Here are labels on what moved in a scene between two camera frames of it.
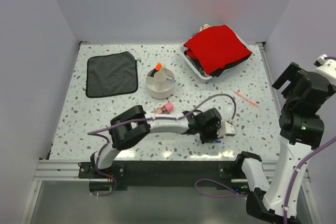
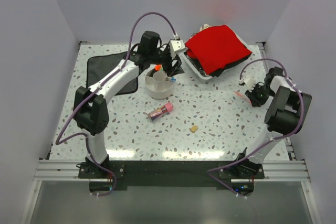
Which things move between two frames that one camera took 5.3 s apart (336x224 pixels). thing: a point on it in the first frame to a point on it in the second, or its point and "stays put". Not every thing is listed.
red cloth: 216,47 stays put
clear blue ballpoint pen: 171,80 stays put
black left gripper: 216,126 to 176,69
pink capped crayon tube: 165,109 stays put
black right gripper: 293,73 to 255,102
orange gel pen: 245,98 stays put
